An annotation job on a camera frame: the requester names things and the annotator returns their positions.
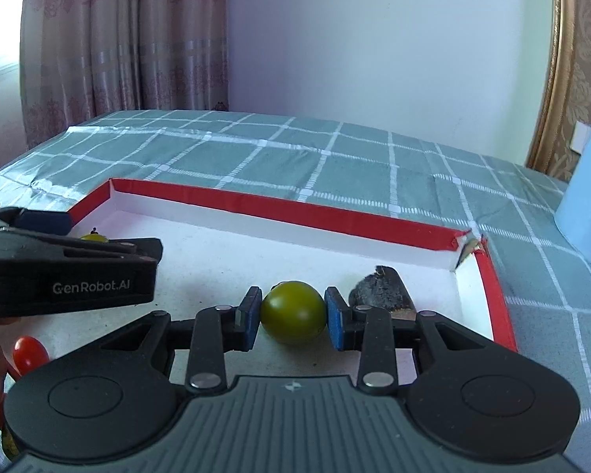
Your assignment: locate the small green tomato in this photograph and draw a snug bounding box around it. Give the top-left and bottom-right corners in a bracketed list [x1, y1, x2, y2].
[81, 227, 108, 242]

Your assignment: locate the red cherry tomato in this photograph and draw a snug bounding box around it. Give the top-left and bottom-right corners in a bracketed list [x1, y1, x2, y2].
[12, 335, 50, 376]

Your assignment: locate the dark eggplant piece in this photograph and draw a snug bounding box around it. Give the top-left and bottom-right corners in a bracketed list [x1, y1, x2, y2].
[349, 265, 417, 320]

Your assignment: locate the green cucumber piece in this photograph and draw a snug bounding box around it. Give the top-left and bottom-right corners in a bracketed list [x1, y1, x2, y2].
[2, 429, 20, 461]

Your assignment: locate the green checked tablecloth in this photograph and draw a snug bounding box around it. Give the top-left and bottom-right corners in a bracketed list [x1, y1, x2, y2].
[0, 110, 591, 472]

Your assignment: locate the red shallow cardboard box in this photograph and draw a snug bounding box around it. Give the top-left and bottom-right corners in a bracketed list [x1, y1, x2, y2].
[9, 177, 519, 385]

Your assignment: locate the pink patterned curtain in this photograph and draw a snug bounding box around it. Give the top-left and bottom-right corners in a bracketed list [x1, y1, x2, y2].
[20, 0, 228, 147]

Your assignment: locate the gold padded headboard frame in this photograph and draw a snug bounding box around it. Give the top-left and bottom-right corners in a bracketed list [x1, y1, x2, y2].
[525, 0, 591, 182]

